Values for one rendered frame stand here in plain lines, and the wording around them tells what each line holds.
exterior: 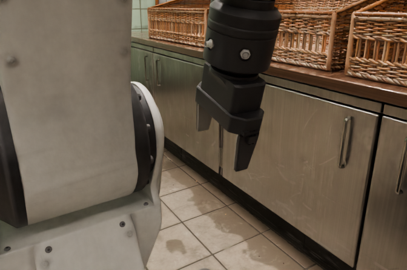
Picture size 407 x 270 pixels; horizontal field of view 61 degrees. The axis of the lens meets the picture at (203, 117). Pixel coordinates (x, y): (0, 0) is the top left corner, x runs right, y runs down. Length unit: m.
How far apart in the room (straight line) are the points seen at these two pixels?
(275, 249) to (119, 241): 0.85
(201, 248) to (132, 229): 0.79
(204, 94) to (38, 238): 0.26
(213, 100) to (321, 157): 0.55
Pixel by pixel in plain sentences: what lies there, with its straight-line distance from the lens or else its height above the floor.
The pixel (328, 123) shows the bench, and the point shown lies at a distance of 0.93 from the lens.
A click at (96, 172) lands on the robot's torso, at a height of 0.60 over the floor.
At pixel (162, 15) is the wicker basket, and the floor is 0.70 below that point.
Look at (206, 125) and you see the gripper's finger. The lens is 0.55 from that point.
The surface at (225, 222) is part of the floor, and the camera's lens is 1.30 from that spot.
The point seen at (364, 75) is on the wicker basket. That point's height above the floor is 0.59.
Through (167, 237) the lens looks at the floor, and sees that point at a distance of 1.24.
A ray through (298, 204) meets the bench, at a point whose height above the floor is 0.19.
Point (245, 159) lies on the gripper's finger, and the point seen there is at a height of 0.55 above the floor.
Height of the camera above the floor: 0.75
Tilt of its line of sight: 18 degrees down
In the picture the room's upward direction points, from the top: straight up
